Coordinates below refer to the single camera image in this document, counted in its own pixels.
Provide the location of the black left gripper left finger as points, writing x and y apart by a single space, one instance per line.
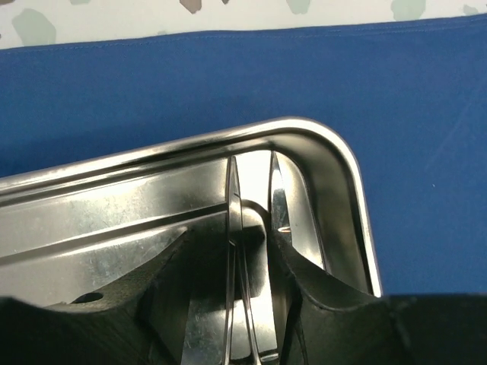
139 318

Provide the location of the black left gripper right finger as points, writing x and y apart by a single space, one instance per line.
322 320

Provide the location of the small steel hemostat forceps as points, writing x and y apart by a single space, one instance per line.
249 328

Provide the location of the stainless steel instrument tray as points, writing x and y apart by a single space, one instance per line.
71 230

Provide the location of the blue surgical drape cloth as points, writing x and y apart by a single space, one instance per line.
409 98

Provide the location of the steel surgical scissors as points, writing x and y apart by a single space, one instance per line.
292 219

